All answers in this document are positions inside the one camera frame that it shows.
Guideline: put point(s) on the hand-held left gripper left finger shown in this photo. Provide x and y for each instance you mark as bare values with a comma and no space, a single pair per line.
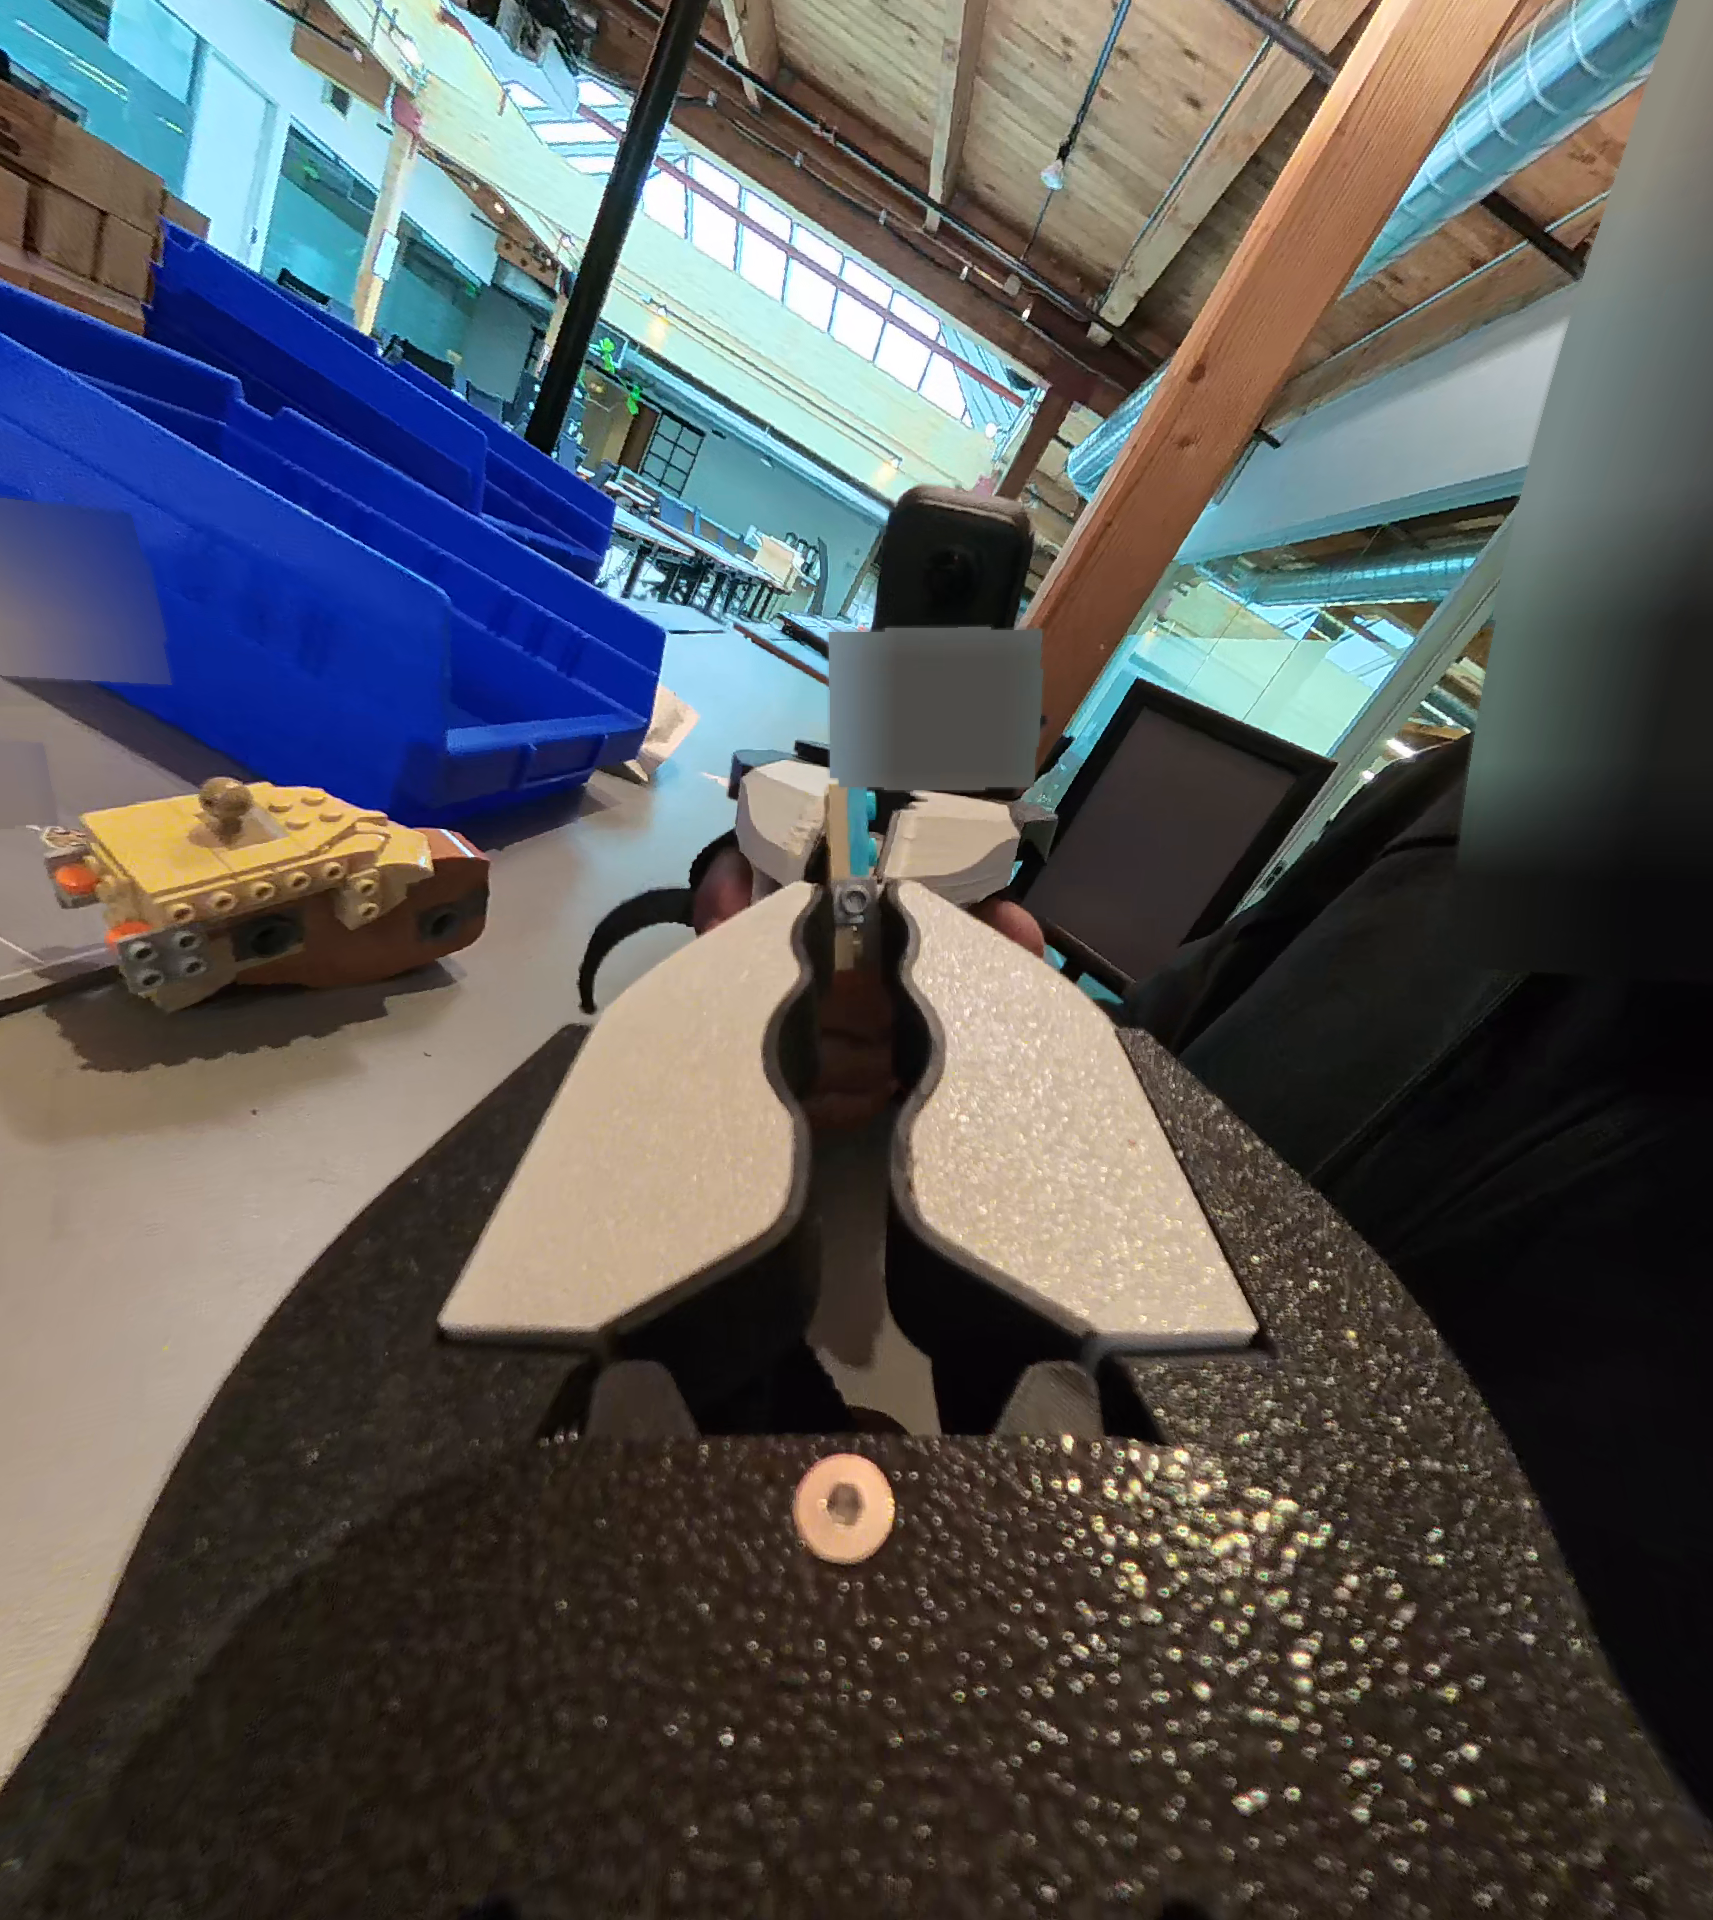
648,1141

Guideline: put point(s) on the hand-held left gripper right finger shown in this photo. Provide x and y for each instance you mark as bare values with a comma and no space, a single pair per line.
1052,1154

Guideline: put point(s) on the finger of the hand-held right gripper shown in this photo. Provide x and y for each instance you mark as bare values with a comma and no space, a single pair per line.
962,849
782,824

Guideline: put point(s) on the tan square brick plate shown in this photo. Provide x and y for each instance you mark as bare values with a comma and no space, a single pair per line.
838,832

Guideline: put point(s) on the person's right forearm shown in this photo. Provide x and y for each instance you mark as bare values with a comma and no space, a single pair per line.
1246,1005

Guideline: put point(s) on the grey desk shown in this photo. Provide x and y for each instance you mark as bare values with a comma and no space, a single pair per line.
121,1274

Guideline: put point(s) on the person's right hand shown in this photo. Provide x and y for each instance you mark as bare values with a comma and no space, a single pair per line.
849,1065

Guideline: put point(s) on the white printed paper bag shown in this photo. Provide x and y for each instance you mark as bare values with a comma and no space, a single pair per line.
669,735

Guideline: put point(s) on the black monitor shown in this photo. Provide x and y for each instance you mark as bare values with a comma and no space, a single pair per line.
1171,824

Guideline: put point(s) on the background work tables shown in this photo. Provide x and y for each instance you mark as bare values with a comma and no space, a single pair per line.
678,541

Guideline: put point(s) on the wooden support beam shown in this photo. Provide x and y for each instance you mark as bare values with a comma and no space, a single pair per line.
1246,345

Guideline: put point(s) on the hanging light bulb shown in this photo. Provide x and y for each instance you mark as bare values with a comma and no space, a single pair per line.
1052,172

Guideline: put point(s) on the tan brown brick ship model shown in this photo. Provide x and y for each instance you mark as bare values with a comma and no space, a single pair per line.
271,862

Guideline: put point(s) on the large blue plastic bin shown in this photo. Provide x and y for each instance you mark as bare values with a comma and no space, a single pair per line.
271,630

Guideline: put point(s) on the silver ventilation duct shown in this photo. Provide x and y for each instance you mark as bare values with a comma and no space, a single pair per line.
1515,104

